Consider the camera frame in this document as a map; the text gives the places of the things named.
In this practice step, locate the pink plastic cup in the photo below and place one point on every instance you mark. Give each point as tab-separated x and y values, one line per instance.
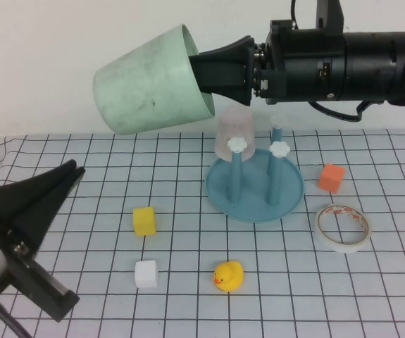
234	126

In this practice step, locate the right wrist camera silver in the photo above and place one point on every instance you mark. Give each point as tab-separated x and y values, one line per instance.
329	15

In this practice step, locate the green plastic cup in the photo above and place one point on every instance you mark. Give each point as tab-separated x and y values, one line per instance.
142	84

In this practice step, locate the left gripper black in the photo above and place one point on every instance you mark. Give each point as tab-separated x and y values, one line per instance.
47	292

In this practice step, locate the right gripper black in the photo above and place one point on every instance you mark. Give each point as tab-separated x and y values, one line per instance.
304	63

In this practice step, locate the white tape roll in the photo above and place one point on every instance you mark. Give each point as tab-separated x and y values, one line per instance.
332	244

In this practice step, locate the yellow rubber duck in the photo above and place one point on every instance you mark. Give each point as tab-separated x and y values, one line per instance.
228	276

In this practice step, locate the blue cup stand with pegs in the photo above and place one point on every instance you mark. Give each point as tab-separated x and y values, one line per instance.
255	200

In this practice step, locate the orange cube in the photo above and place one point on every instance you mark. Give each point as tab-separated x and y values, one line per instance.
331	177

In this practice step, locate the white cube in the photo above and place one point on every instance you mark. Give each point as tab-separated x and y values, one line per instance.
146	274

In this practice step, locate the yellow cube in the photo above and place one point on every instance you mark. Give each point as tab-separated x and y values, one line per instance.
145	222

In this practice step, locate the white black-grid tablecloth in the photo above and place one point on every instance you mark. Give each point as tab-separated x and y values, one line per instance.
188	310

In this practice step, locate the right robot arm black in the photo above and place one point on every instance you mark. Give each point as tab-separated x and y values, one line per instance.
381	67

